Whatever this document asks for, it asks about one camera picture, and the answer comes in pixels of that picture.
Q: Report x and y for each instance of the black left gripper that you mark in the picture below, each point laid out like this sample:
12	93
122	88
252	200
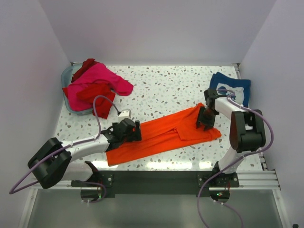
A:
135	136

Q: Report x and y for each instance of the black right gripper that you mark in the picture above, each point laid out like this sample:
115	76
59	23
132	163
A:
208	124

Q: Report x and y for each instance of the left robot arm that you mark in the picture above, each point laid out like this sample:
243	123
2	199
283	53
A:
53	161

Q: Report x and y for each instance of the folded blue printed t-shirt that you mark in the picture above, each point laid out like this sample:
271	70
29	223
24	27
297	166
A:
223	84

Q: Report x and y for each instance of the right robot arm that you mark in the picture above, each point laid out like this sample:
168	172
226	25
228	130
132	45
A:
246	136

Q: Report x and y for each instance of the aluminium rail frame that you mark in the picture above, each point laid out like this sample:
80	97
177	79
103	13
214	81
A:
248	180

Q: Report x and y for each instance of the light blue plastic basket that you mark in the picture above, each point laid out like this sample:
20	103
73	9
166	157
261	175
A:
66	78

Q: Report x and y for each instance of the pink t-shirt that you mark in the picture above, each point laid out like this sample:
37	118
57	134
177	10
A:
96	74

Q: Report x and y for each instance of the dark red t-shirt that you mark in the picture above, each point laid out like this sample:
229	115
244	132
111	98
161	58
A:
90	62

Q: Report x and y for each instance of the orange t-shirt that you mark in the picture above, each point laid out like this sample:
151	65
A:
163	134

